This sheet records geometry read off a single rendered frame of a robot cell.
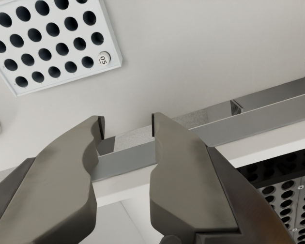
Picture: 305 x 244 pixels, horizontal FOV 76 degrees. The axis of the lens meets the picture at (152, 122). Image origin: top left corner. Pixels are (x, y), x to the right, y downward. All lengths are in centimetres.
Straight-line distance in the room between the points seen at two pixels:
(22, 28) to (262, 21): 27
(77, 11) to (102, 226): 21
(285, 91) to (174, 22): 27
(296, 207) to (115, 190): 18
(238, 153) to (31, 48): 22
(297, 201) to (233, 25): 20
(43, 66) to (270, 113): 24
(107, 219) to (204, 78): 21
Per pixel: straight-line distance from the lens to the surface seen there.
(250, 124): 21
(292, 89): 43
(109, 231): 24
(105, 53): 21
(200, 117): 123
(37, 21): 24
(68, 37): 23
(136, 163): 20
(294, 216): 27
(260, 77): 32
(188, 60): 27
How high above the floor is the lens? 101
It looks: 59 degrees down
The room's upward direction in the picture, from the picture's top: 170 degrees clockwise
